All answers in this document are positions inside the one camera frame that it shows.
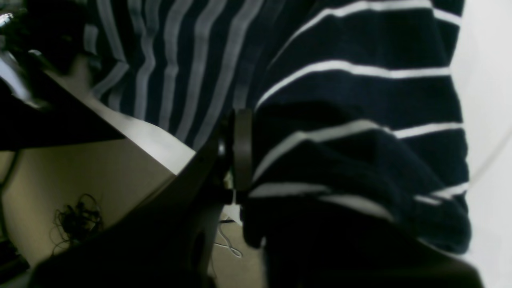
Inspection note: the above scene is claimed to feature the navy white striped t-shirt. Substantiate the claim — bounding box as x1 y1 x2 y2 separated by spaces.
80 0 479 288

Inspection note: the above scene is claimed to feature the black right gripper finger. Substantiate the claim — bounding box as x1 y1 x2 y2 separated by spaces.
28 109 253 288

